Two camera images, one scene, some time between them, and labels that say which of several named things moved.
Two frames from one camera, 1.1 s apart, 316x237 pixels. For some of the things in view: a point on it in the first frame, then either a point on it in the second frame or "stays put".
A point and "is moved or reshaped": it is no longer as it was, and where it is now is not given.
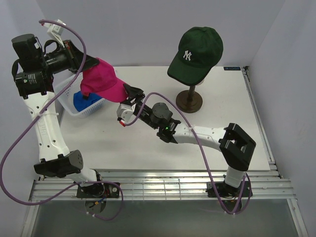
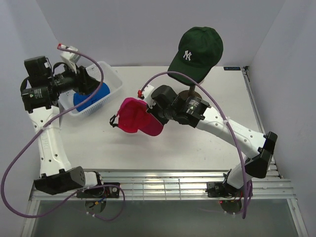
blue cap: x=80 y=101 stays put
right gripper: x=134 y=93 → x=152 y=111
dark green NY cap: x=199 y=49 stays put
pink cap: x=100 y=80 is moved or reshaped
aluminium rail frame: x=263 y=185 stays put
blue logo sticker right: x=232 y=68 stays put
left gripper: x=74 y=57 → x=86 y=84
